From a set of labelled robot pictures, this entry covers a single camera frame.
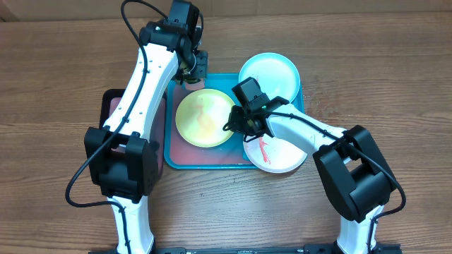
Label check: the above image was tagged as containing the pink sponge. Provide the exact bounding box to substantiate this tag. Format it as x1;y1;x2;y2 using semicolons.
184;79;205;91

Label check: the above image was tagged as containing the white plate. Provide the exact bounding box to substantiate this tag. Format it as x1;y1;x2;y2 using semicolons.
243;134;307;174

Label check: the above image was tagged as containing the yellow plate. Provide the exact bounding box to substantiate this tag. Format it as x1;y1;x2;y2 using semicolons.
175;89;235;147

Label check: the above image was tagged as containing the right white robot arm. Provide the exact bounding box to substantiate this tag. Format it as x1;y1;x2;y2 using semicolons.
223;102;402;253

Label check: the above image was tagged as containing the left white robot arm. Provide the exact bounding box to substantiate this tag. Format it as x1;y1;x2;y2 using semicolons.
83;20;207;253

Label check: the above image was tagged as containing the teal serving tray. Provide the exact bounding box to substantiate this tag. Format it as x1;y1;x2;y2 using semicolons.
163;73;307;170

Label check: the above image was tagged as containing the dark rectangular sponge tray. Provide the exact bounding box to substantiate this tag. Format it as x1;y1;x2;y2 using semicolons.
99;89;167;179

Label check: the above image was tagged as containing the light blue plate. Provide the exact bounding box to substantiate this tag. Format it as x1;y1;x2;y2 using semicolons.
238;52;301;102

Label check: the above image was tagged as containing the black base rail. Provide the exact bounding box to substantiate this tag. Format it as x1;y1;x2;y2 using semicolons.
88;243;403;254

